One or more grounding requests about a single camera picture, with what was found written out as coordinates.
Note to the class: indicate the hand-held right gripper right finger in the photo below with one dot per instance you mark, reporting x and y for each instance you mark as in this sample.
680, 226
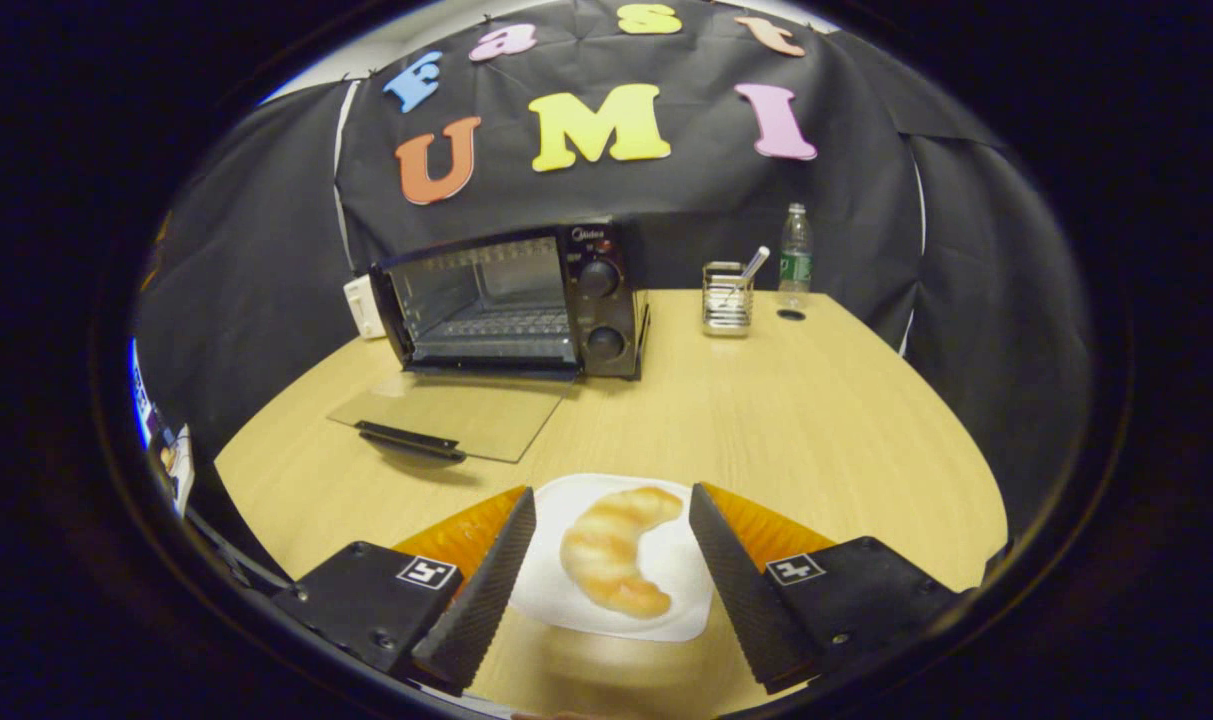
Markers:
741, 590

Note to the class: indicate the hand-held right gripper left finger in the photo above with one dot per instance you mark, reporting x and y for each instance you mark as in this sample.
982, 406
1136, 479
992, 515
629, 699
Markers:
486, 600

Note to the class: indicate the golden croissant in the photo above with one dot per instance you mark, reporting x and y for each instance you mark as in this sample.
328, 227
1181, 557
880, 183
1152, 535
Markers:
606, 560

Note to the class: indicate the black electric oven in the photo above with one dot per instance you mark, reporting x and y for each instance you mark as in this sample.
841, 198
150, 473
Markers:
606, 310

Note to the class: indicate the white square plate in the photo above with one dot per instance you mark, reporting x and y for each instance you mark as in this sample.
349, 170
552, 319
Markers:
671, 585

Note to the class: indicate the metal mesh utensil holder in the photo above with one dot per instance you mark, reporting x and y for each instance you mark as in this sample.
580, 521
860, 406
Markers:
726, 312

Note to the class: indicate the white toaster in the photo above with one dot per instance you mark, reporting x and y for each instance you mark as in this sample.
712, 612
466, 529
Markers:
363, 305

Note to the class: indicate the white spoon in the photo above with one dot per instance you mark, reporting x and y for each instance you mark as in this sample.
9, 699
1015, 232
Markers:
756, 262

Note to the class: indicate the clear green-label water bottle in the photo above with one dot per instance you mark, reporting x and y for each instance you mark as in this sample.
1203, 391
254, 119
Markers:
794, 265

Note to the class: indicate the blue white poster board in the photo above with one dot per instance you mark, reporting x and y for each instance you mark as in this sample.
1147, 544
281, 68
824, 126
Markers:
178, 470

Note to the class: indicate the black backdrop cloth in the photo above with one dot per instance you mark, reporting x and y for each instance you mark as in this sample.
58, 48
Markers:
686, 200

